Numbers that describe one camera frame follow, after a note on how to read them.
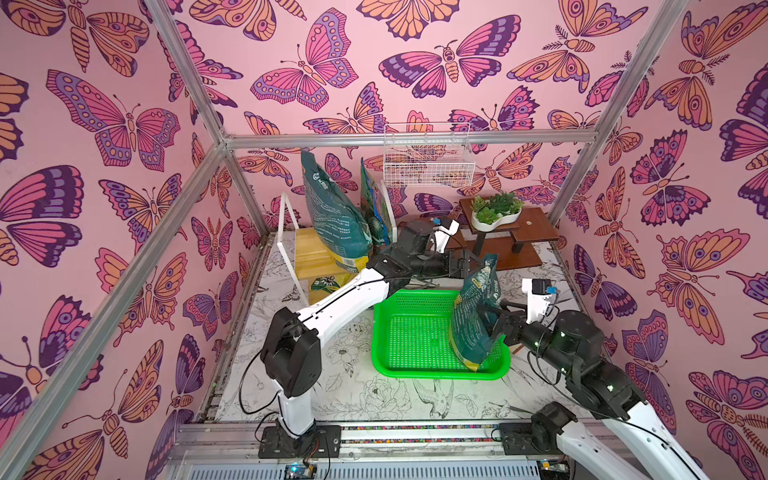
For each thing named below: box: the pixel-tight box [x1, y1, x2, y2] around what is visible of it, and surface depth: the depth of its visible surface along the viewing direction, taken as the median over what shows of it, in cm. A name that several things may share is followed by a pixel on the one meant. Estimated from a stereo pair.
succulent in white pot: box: [470, 193, 524, 232], surface depth 88 cm
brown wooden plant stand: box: [440, 198, 559, 271], surface depth 99 cm
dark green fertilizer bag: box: [301, 150, 373, 273], surface depth 72 cm
